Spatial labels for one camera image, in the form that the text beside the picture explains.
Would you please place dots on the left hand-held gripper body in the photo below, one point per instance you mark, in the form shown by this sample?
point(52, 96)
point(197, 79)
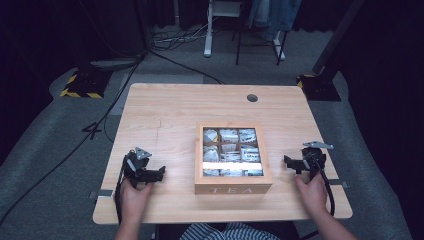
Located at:
point(135, 166)

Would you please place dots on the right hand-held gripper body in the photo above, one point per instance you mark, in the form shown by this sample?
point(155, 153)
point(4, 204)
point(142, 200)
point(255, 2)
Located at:
point(313, 160)

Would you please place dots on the person's left hand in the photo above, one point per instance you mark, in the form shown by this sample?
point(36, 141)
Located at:
point(133, 201)

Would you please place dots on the person's right hand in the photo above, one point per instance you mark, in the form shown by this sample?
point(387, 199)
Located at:
point(312, 196)

